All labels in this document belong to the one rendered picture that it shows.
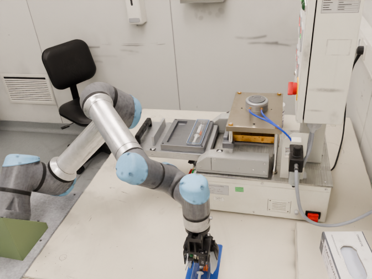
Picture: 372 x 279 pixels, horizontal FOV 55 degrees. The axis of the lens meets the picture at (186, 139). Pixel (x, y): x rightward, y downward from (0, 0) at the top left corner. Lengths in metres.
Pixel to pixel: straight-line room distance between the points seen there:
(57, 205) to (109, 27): 1.80
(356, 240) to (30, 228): 1.06
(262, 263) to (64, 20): 2.53
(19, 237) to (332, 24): 1.16
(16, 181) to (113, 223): 0.37
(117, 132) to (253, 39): 1.92
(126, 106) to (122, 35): 1.81
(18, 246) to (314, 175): 1.02
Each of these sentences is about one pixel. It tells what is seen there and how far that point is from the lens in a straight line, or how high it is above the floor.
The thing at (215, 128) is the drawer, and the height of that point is 0.97.
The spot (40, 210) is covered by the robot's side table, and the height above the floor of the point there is 0.75.
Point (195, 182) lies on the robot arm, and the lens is 0.91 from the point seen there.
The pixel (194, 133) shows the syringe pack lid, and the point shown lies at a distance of 1.36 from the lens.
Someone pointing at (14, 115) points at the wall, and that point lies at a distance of 3.96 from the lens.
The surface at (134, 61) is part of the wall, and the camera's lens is 3.03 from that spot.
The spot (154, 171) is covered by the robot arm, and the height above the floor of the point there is 1.16.
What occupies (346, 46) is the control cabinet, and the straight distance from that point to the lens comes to 1.05.
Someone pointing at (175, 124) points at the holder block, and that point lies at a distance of 1.45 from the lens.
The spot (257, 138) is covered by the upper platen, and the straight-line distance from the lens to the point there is 1.24.
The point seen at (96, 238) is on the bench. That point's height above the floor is 0.75.
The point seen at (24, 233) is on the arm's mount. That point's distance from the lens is 1.37.
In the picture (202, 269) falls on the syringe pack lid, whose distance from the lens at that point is 1.18.
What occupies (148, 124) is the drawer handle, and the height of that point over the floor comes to 1.00.
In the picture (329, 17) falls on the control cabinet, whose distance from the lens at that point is 1.02.
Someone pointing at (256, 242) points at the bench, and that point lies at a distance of 1.28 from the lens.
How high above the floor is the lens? 1.70
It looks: 32 degrees down
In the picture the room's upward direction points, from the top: 5 degrees counter-clockwise
